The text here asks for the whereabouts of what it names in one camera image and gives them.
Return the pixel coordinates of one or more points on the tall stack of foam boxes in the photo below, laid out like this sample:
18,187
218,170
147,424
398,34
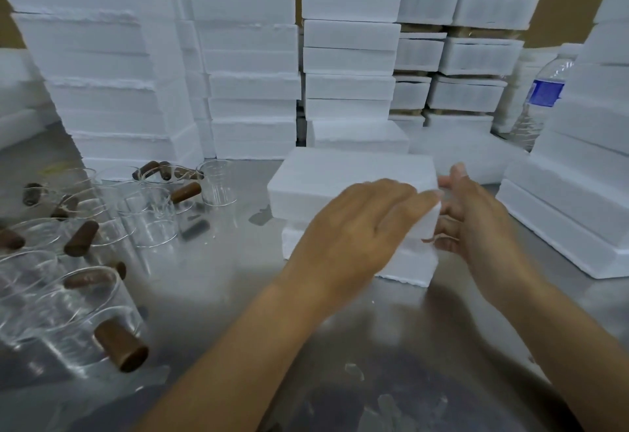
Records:
108,77
351,53
585,151
250,82

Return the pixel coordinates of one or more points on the white foam box base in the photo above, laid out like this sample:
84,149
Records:
413,264

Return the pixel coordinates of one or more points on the flat white foam block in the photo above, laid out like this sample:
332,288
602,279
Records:
467,151

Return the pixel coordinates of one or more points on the person's left fingers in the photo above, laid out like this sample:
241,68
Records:
400,200

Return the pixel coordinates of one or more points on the person's right hand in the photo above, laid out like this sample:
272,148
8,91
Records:
486,240

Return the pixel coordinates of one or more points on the person's right forearm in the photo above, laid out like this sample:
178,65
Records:
565,348

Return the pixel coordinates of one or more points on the clear blue-label water bottle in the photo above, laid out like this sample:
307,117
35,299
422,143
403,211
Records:
540,97

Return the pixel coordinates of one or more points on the person's left hand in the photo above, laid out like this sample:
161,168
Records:
344,235

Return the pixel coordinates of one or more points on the person's right thumb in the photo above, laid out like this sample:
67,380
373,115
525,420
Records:
461,178

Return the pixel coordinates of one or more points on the person's left forearm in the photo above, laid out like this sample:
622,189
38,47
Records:
236,358

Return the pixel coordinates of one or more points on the stack of filled foam boxes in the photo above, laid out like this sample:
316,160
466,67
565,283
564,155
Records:
484,53
422,53

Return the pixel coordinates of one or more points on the white foam box lid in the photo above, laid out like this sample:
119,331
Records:
339,171

